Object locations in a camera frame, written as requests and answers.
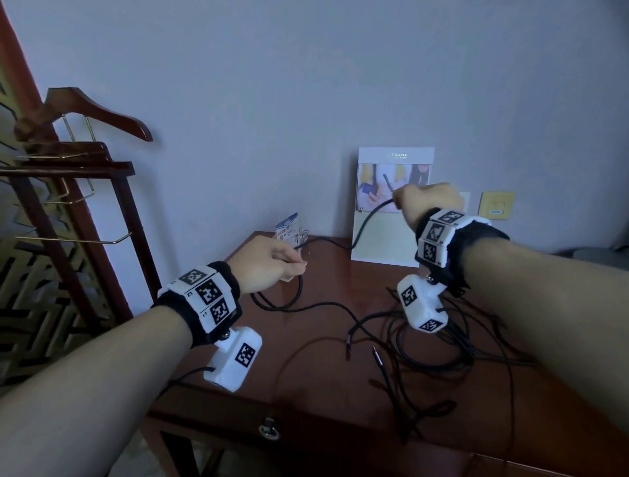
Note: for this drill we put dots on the person's right hand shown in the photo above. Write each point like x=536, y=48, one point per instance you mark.
x=430, y=199

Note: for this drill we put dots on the person's left hand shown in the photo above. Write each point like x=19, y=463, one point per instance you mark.
x=263, y=265

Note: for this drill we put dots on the person's right fingers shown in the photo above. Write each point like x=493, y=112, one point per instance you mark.
x=403, y=199

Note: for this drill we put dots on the person's left thumb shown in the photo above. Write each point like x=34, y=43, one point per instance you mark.
x=294, y=269

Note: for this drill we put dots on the person's right forearm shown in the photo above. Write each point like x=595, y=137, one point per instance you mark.
x=555, y=314

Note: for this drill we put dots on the person's left forearm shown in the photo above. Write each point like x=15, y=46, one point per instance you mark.
x=93, y=388

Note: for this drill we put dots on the clear card holder with cards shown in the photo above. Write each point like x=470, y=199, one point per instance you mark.
x=289, y=231

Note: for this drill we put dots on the white picture sign board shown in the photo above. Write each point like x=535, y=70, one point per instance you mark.
x=381, y=236

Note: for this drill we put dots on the right wristband with marker tags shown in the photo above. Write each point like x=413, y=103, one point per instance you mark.
x=442, y=241

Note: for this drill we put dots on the wristband with marker tags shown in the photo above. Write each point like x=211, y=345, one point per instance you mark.
x=442, y=241
x=209, y=297

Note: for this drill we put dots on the left wristband with marker tags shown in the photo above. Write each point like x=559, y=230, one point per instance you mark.
x=209, y=297

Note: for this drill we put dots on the metal drawer knob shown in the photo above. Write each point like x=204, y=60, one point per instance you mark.
x=269, y=429

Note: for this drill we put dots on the brown wooden valet stand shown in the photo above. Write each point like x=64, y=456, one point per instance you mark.
x=64, y=169

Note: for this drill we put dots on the brown wooden clothes hanger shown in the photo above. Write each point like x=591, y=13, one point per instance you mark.
x=98, y=108

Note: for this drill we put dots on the gold lattice screen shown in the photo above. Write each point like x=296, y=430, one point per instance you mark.
x=24, y=295

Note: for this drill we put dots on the yellow wall socket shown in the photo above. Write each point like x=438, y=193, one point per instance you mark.
x=496, y=205

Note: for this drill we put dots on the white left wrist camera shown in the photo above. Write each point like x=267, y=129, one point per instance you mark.
x=236, y=356

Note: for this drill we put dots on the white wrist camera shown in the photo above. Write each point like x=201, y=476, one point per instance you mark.
x=236, y=356
x=420, y=302

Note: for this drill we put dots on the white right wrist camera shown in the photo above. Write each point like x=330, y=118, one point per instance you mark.
x=420, y=302

